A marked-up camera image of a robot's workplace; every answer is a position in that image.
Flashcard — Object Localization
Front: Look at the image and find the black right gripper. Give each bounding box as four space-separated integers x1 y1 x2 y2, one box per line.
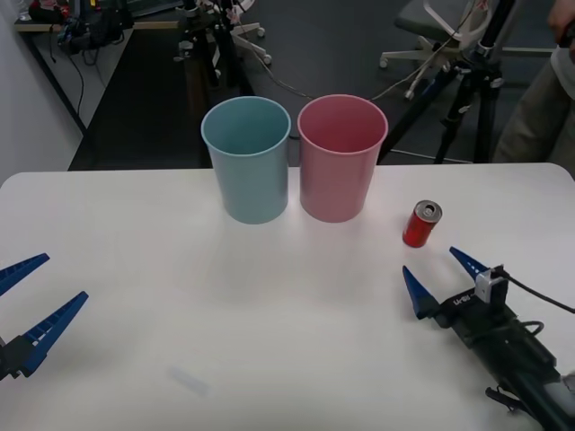
402 246 561 383

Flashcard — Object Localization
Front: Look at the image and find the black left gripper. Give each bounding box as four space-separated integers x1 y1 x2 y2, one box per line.
0 253 90 383

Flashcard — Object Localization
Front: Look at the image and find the red drink can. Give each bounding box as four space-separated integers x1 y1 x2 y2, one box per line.
402 199 444 249

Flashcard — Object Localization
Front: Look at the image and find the pink plastic bin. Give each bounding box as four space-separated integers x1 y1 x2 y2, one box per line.
296 93 389 224

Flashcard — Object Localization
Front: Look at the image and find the person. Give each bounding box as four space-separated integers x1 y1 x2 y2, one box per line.
491 0 575 163

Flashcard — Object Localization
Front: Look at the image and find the large black tripod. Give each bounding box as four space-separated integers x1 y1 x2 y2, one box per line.
381 0 518 165

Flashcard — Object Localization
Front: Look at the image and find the pale blue plastic bin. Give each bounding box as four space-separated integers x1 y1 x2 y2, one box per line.
200 95 292 224

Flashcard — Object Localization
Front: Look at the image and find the wooden-edged desk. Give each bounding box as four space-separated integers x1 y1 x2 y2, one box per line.
13 17 188 136

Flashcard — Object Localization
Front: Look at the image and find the grey office chair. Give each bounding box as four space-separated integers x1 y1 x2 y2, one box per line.
379 0 495 100

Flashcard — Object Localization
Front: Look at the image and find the black bag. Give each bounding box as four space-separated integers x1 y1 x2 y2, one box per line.
57 0 136 50

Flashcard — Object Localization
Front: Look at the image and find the black tripod stand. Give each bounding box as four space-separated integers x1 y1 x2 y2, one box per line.
172 0 273 107

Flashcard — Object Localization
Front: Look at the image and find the pale floor cable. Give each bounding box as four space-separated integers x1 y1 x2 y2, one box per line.
233 17 455 102

